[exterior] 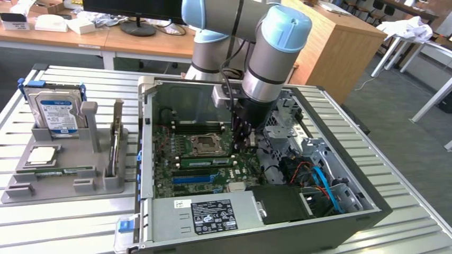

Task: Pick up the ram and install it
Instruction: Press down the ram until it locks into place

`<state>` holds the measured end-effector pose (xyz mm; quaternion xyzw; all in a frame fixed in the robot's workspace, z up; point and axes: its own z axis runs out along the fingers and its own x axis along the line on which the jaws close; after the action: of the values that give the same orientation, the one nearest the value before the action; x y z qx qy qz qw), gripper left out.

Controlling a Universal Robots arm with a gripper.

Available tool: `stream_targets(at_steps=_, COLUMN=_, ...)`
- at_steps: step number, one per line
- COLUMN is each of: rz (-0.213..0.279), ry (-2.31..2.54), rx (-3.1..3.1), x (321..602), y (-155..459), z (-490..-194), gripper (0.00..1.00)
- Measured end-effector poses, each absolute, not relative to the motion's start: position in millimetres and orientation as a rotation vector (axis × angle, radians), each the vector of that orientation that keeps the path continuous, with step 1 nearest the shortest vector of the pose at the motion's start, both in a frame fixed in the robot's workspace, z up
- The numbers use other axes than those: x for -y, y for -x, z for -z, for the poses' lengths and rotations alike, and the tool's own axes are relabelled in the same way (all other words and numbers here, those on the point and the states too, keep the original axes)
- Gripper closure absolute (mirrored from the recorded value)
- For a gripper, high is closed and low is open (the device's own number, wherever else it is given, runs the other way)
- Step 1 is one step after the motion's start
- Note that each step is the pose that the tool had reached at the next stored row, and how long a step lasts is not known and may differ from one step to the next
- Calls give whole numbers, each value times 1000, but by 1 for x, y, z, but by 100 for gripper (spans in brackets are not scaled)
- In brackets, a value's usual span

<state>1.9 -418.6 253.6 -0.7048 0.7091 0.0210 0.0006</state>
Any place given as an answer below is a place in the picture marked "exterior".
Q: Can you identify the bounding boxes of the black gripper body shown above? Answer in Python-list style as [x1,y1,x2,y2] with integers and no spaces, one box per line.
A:
[235,97,277,127]

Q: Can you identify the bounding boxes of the black RAM slot bank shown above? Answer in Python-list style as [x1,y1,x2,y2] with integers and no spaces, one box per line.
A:
[171,120,228,135]

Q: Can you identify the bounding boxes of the green installed RAM stick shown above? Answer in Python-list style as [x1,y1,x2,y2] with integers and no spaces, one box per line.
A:
[177,157,236,169]

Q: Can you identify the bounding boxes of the green RAM stick with label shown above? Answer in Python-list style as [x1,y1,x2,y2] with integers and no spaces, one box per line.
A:
[15,166,95,177]

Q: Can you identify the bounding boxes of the silver disk bay cage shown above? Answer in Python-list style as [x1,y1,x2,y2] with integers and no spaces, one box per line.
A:
[263,91,364,212]

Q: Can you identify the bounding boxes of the metal CPU socket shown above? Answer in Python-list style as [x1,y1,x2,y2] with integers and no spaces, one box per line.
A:
[189,134,228,157]

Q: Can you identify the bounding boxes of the blue expansion slot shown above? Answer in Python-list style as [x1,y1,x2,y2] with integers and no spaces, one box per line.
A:
[171,173,220,185]

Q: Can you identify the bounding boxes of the green motherboard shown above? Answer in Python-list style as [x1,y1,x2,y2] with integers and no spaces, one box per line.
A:
[151,123,271,199]

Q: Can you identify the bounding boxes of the grey power supply with label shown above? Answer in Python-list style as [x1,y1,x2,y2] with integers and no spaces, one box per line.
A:
[151,195,269,240]

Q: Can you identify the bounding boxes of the wooden cabinet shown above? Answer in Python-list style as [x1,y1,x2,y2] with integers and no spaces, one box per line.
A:
[279,0,388,106]

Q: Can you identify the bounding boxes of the graphics card standing upright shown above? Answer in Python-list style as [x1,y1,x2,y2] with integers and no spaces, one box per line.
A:
[107,98,125,177]

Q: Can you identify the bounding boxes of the open grey PC case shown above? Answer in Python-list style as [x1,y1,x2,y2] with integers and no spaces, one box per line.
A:
[115,76,395,254]

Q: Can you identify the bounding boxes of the grey plastic parts rack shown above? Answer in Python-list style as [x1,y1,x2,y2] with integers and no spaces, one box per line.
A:
[1,99,129,204]

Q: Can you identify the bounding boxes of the black computer monitor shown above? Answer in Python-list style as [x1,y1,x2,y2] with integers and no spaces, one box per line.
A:
[81,0,188,37]

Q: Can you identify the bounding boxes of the white crumpled cloth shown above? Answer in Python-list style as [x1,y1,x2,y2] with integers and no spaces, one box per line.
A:
[375,15,435,43]

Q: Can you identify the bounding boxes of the silver CPU chip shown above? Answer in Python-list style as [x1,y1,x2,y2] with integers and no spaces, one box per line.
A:
[25,146,57,166]

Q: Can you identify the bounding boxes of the small white flat box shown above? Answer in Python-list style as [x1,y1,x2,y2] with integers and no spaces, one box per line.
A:
[65,19,96,35]

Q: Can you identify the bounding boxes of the white round-cornered box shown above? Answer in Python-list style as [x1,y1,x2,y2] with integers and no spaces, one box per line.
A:
[33,14,68,33]

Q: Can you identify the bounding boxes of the white cardboard box with label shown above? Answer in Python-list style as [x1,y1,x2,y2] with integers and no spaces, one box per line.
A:
[0,12,29,32]

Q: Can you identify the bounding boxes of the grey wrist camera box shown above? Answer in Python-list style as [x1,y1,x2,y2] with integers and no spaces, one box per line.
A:
[211,85,245,108]

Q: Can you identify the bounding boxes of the red thin wire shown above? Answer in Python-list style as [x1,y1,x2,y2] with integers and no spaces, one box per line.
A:
[288,160,328,192]

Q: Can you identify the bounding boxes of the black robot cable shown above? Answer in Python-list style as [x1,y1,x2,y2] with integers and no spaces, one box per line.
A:
[219,0,256,112]

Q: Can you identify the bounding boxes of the blue flat data wire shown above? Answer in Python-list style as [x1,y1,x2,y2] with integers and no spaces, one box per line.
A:
[309,164,347,213]

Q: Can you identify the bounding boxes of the white metal frame table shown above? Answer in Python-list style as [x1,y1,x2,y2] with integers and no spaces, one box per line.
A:
[369,34,452,123]

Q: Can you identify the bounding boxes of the hard disk in blue bracket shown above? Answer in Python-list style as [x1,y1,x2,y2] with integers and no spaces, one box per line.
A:
[17,78,89,139]

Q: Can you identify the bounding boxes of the wooden desk white frame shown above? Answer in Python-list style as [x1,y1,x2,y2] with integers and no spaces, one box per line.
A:
[0,5,199,70]

